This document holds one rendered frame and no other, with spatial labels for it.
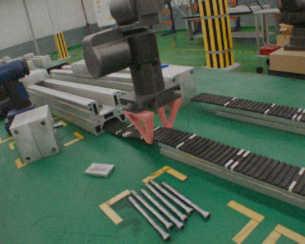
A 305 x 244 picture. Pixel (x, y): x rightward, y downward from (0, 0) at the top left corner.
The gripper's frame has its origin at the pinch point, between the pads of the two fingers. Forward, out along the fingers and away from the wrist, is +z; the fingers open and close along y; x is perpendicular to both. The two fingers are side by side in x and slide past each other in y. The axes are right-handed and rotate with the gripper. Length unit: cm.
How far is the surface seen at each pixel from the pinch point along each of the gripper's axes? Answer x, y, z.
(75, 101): -24.6, 4.8, -5.3
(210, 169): 13.9, 2.0, 2.1
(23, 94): -46.0, 13.0, -8.1
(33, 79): -75, 1, -7
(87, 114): -19.4, 4.9, -2.8
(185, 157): 8.3, 1.8, 1.8
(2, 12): -1499, -285, -233
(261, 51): -117, -302, 49
